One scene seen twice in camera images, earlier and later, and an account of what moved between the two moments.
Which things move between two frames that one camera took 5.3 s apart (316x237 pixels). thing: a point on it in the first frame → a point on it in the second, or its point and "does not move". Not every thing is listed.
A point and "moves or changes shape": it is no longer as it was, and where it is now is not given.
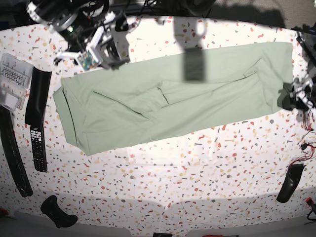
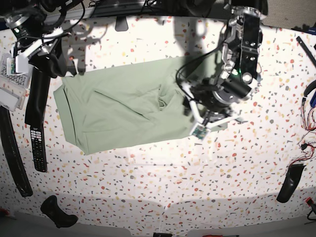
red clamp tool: (309, 201) does not move
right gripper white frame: (299, 95) → (200, 129)
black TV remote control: (38, 148) does not move
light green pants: (117, 109) moves or changes shape
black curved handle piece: (51, 208) does not move
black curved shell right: (293, 177) does not move
